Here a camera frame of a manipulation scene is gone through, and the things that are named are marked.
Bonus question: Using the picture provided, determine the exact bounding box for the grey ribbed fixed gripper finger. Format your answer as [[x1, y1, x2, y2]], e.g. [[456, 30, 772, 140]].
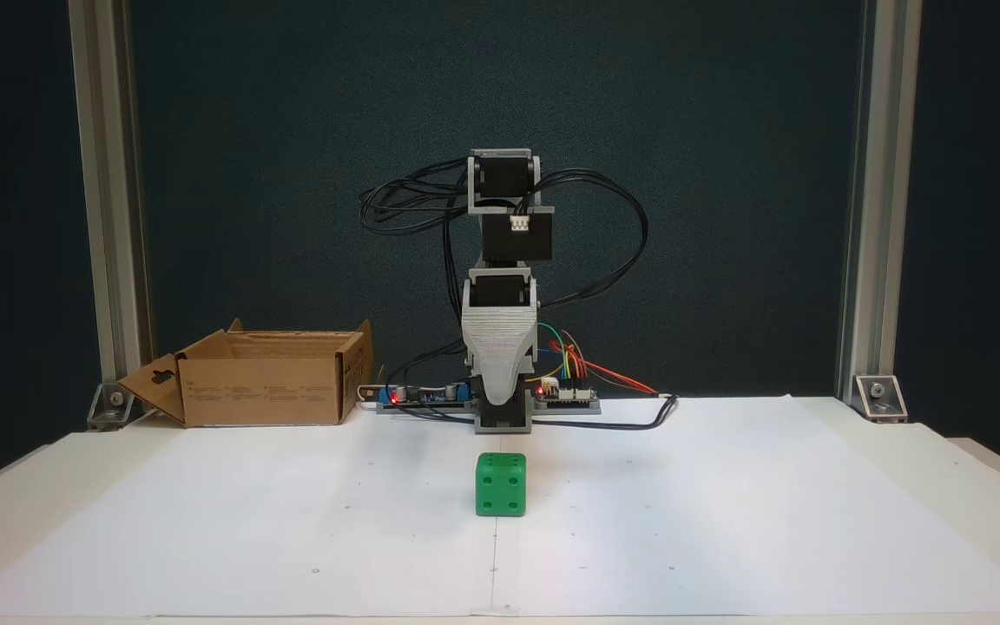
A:
[[464, 326, 541, 407]]

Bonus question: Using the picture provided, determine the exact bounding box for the green die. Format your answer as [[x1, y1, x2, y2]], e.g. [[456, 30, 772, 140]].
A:
[[475, 451, 529, 519]]

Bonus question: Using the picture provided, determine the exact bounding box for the blue circuit board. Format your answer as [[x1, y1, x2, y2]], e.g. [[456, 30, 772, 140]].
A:
[[376, 380, 477, 415]]

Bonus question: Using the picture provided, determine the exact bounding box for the brown cardboard box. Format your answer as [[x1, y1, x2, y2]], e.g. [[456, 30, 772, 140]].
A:
[[117, 318, 376, 429]]

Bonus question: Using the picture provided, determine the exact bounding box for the coloured jumper wire bundle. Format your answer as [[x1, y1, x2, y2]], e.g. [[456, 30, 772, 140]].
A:
[[523, 322, 593, 390]]

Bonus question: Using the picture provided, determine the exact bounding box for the circuit board with jumper wires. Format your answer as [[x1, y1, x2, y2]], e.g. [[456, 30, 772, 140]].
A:
[[532, 378, 602, 417]]

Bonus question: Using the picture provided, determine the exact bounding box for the black cable with white connector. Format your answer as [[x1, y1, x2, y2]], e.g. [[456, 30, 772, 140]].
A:
[[391, 393, 681, 433]]

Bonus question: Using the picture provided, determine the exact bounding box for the red orange wire pair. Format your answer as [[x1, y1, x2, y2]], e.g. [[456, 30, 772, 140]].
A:
[[550, 341, 662, 398]]

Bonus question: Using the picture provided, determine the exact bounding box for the black motor cable loop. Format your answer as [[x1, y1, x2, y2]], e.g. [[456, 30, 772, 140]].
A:
[[533, 168, 650, 312], [359, 158, 475, 238]]

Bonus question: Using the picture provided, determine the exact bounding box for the metal corner bracket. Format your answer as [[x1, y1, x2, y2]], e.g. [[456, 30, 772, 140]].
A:
[[86, 380, 138, 431], [852, 374, 909, 424]]

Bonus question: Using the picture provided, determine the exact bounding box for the aluminium frame post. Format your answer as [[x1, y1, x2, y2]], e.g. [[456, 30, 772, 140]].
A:
[[69, 0, 152, 409], [837, 0, 924, 405]]

